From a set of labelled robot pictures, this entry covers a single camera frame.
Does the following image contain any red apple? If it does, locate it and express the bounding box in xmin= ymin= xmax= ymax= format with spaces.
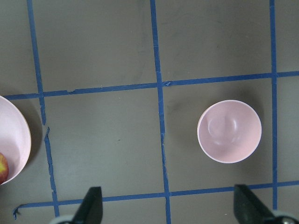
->
xmin=0 ymin=153 xmax=9 ymax=184

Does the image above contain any pink plate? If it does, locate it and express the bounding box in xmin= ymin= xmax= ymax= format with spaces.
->
xmin=0 ymin=96 xmax=31 ymax=185

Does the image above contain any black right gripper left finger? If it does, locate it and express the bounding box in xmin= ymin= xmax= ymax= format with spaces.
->
xmin=71 ymin=187 xmax=103 ymax=224

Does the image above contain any pink bowl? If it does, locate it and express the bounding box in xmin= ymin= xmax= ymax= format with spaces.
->
xmin=197 ymin=100 xmax=262 ymax=164

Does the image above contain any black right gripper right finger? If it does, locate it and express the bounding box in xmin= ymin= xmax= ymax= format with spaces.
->
xmin=234 ymin=184 xmax=275 ymax=224

